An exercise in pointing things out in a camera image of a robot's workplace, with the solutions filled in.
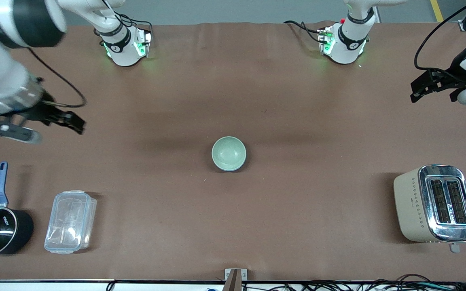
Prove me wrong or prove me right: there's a black cable bundle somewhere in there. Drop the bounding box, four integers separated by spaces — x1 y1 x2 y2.
273 274 466 291

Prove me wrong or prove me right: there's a brown table cover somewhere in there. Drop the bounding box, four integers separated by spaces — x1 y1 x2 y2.
0 20 466 282

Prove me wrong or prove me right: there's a clear plastic food container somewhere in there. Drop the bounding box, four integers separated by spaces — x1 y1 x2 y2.
44 190 97 255

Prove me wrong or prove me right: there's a black left base cable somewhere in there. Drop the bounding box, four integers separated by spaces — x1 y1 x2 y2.
283 20 323 42

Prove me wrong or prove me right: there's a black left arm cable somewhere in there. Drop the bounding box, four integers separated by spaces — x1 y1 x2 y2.
414 0 466 72

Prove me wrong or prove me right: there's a metal bracket on table edge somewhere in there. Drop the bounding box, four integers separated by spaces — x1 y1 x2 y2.
224 268 248 291

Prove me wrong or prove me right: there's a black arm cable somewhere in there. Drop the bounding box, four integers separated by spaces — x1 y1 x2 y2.
27 48 87 109
414 0 466 72

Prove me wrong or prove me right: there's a black right base cable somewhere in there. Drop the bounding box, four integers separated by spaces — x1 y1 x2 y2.
102 0 153 41

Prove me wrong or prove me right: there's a beige chrome toaster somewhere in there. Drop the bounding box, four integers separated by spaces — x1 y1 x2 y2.
393 164 466 254

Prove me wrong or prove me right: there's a black base cable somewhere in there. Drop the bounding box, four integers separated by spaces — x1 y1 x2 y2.
283 20 323 42
102 0 153 41

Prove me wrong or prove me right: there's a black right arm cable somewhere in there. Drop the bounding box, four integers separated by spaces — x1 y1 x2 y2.
27 48 87 109

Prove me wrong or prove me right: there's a green bowl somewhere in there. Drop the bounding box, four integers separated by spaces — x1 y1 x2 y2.
211 136 247 172

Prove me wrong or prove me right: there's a black saucepan blue handle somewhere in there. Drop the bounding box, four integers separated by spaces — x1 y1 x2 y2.
0 161 34 257

